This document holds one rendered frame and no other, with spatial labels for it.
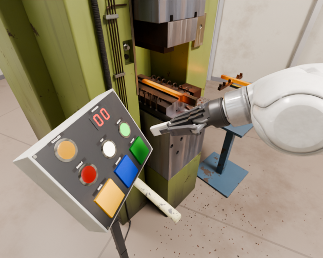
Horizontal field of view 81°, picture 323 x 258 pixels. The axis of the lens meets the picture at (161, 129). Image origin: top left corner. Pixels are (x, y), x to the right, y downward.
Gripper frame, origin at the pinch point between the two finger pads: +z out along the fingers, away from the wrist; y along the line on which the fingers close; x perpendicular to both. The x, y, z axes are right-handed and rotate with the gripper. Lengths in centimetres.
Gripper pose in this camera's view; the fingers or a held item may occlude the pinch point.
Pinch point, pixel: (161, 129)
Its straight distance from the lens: 58.1
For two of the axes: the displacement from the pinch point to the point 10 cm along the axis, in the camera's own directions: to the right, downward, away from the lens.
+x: -4.7, -7.8, -4.0
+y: 3.2, -5.8, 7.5
